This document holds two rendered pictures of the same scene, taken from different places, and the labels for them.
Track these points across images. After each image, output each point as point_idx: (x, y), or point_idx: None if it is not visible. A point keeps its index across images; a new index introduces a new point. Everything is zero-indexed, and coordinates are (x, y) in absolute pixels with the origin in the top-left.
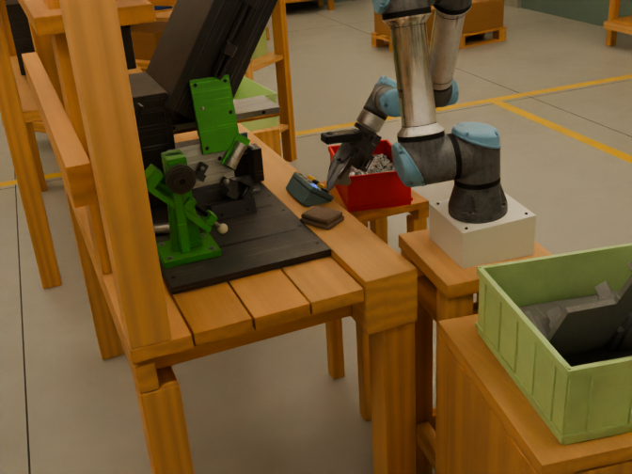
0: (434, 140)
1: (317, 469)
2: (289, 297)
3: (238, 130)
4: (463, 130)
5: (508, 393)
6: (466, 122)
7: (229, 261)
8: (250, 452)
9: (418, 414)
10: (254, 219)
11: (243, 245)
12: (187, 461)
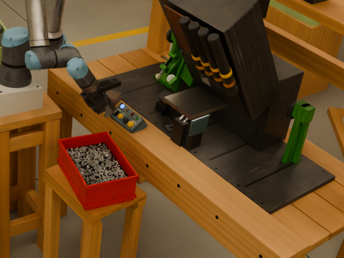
0: None
1: (108, 244)
2: (107, 62)
3: (176, 74)
4: (24, 28)
5: None
6: (21, 35)
7: (146, 73)
8: (154, 252)
9: None
10: (152, 101)
11: (146, 83)
12: None
